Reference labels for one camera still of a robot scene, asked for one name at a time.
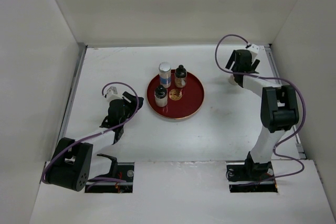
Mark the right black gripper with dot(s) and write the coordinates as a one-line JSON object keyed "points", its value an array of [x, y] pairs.
{"points": [[231, 60]]}

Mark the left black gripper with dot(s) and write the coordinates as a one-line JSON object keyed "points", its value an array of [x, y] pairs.
{"points": [[132, 106]]}

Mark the clear bottle black stopper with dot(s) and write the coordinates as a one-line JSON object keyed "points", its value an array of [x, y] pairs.
{"points": [[232, 80]]}

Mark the white condiment bottle black cap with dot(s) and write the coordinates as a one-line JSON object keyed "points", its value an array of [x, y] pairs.
{"points": [[160, 96]]}

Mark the blue label spice jar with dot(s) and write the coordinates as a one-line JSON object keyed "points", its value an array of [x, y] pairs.
{"points": [[165, 74]]}

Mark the brown condiment bottle black cap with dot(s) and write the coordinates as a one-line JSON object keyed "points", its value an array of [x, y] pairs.
{"points": [[180, 76]]}

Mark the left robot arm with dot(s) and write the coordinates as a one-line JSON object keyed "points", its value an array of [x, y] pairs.
{"points": [[74, 163]]}

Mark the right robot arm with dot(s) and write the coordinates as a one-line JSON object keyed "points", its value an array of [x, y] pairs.
{"points": [[278, 112]]}

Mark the red round tray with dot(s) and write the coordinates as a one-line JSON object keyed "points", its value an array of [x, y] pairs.
{"points": [[181, 102]]}

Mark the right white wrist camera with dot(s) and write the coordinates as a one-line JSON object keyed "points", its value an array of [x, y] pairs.
{"points": [[253, 49]]}

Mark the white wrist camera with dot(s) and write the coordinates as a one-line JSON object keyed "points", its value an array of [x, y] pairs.
{"points": [[253, 49], [111, 94]]}

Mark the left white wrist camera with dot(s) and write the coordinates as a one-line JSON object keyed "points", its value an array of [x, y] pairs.
{"points": [[111, 94]]}

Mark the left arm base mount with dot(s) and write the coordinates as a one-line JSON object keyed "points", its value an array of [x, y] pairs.
{"points": [[107, 175]]}

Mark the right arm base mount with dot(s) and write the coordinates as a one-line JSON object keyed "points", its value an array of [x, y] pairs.
{"points": [[251, 178]]}

